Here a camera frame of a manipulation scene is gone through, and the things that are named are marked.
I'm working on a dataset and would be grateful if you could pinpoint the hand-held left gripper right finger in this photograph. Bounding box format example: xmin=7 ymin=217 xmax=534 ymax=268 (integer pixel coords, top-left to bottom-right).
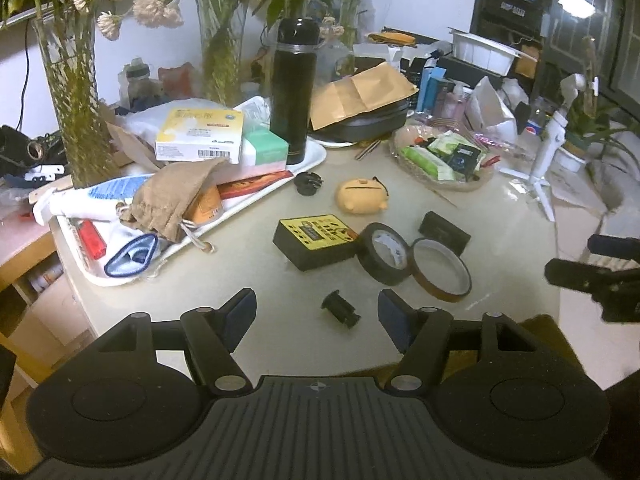
xmin=377 ymin=287 xmax=546 ymax=394

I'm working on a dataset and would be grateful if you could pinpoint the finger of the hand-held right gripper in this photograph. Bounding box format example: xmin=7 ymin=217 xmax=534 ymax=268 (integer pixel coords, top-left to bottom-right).
xmin=543 ymin=258 xmax=640 ymax=295
xmin=587 ymin=233 xmax=640 ymax=261

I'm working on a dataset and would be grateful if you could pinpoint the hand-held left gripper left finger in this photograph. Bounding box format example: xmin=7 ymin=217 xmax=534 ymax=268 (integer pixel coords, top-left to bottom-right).
xmin=92 ymin=287 xmax=258 ymax=394

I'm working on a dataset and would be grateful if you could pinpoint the black tape roll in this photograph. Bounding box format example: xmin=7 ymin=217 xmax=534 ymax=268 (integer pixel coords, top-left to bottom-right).
xmin=356 ymin=222 xmax=414 ymax=286

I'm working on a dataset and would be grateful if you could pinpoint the small black cylinder part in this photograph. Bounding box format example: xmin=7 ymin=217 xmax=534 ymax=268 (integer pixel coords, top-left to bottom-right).
xmin=320 ymin=289 xmax=362 ymax=330

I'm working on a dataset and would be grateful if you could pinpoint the amber tape roll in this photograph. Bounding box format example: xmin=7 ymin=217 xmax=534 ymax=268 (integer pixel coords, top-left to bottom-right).
xmin=409 ymin=238 xmax=473 ymax=304

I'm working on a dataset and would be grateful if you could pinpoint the small black box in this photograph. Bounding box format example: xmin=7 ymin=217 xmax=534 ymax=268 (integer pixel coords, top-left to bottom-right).
xmin=417 ymin=211 xmax=472 ymax=254

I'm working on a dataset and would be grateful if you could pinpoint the black box with yellow label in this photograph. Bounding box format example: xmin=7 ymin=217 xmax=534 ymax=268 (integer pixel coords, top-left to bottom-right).
xmin=272 ymin=213 xmax=360 ymax=272

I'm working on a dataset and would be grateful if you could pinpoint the white plastic tray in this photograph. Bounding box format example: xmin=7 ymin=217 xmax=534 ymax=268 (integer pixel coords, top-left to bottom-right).
xmin=52 ymin=96 xmax=329 ymax=287

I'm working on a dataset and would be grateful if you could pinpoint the orange packet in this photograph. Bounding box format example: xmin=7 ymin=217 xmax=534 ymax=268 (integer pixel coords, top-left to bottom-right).
xmin=191 ymin=184 xmax=224 ymax=226

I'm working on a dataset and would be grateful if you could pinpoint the white gimbal with tripod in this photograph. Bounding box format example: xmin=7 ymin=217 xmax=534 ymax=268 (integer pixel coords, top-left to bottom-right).
xmin=499 ymin=73 xmax=601 ymax=223

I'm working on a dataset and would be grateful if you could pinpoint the yellow pig-shaped case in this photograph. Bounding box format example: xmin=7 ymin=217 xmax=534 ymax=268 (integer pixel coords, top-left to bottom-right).
xmin=334 ymin=175 xmax=390 ymax=215

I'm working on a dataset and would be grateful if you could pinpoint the blue white triangular pouch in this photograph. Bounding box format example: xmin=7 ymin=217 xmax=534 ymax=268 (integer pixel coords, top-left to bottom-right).
xmin=103 ymin=232 xmax=160 ymax=279

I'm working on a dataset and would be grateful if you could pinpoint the potted green plant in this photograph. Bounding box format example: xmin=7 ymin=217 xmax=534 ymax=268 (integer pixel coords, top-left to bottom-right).
xmin=554 ymin=35 xmax=640 ymax=172

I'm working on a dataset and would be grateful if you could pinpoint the red flat packet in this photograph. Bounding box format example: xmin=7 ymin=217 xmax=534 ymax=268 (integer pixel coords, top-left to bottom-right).
xmin=216 ymin=169 xmax=294 ymax=200

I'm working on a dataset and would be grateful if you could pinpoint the black round adapter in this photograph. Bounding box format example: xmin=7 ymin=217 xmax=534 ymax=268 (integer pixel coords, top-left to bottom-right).
xmin=293 ymin=172 xmax=325 ymax=197

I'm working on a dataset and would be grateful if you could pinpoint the cola bottle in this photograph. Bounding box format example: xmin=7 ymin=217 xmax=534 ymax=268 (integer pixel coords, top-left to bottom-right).
xmin=519 ymin=96 xmax=547 ymax=137

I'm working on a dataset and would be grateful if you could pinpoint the clear basket of snack packets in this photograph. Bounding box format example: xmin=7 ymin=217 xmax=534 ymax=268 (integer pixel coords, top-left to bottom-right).
xmin=389 ymin=124 xmax=499 ymax=194

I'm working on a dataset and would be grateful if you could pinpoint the striped chopsticks pair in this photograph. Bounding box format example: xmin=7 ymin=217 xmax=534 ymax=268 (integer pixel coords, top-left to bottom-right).
xmin=354 ymin=137 xmax=387 ymax=162

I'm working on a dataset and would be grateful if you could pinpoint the red lighter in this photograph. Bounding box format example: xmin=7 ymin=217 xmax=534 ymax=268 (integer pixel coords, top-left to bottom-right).
xmin=75 ymin=218 xmax=108 ymax=262

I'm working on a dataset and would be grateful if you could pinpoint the green tissue pack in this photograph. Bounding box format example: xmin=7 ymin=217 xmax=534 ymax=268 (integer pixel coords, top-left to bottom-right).
xmin=238 ymin=127 xmax=290 ymax=166

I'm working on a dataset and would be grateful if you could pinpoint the white paper bag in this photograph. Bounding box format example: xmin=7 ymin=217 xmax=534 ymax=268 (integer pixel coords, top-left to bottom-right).
xmin=464 ymin=75 xmax=519 ymax=144

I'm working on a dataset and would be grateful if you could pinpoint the white yellow medicine box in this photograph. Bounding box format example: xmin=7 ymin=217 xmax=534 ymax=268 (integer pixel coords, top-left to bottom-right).
xmin=153 ymin=108 xmax=245 ymax=164

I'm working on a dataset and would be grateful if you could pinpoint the white blue tube pack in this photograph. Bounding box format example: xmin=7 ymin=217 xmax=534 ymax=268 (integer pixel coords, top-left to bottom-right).
xmin=32 ymin=173 xmax=157 ymax=226

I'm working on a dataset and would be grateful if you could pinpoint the black zip case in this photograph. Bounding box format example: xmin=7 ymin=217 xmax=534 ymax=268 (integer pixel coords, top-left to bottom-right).
xmin=306 ymin=97 xmax=411 ymax=144

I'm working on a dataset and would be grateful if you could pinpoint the pink bottle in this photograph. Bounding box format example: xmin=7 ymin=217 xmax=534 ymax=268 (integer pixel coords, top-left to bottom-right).
xmin=439 ymin=82 xmax=472 ymax=119

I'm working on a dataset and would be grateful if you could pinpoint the wooden side shelf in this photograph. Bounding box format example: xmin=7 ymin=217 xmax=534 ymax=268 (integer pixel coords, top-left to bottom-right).
xmin=0 ymin=227 xmax=98 ymax=466

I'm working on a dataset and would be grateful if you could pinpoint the brown paper envelope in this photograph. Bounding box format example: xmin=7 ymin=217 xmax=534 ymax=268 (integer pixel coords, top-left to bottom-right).
xmin=309 ymin=62 xmax=419 ymax=131

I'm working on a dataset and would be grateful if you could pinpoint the black thermos bottle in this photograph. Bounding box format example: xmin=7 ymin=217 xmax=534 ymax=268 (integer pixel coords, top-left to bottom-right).
xmin=269 ymin=17 xmax=320 ymax=166

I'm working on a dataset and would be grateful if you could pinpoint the window with grille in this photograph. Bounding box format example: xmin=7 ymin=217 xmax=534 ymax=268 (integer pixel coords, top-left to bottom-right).
xmin=544 ymin=0 xmax=640 ymax=107

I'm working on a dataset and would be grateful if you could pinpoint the blue carton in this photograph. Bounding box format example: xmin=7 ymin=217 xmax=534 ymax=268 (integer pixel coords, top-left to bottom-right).
xmin=419 ymin=66 xmax=447 ymax=112

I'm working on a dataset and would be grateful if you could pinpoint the white plastic food container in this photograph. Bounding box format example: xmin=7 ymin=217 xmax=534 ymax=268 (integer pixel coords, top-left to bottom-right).
xmin=447 ymin=27 xmax=524 ymax=77

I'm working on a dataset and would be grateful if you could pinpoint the small glass jar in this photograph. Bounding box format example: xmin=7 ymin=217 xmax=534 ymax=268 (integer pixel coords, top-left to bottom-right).
xmin=117 ymin=59 xmax=152 ymax=112

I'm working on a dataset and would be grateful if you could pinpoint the glass vase with bamboo stems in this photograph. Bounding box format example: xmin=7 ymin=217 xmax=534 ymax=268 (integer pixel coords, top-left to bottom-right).
xmin=192 ymin=0 xmax=247 ymax=107

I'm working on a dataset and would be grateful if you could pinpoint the tall textured glass vase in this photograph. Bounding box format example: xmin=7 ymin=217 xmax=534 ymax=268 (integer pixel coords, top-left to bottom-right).
xmin=30 ymin=7 xmax=119 ymax=189

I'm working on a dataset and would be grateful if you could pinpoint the black shelf unit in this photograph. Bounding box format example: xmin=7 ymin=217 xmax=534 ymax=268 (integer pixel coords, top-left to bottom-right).
xmin=469 ymin=0 xmax=559 ymax=45

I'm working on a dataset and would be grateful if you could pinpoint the slim glass vase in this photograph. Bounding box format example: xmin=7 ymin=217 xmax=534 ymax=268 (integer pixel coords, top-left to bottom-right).
xmin=339 ymin=0 xmax=372 ymax=47

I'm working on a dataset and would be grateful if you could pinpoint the brown drawstring pouch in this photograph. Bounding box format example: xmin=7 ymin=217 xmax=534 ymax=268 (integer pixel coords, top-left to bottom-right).
xmin=116 ymin=157 xmax=231 ymax=253

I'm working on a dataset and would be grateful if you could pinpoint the black camera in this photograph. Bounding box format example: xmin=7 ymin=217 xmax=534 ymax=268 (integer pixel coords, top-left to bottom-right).
xmin=0 ymin=124 xmax=67 ymax=177

